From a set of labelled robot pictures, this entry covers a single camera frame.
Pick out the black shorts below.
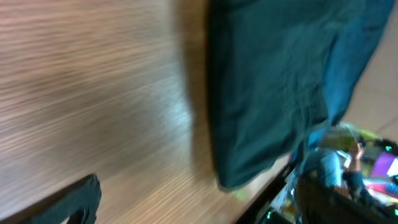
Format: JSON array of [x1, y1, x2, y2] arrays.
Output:
[[206, 0, 395, 190]]

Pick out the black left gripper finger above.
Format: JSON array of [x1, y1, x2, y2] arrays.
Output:
[[1, 174, 101, 224]]

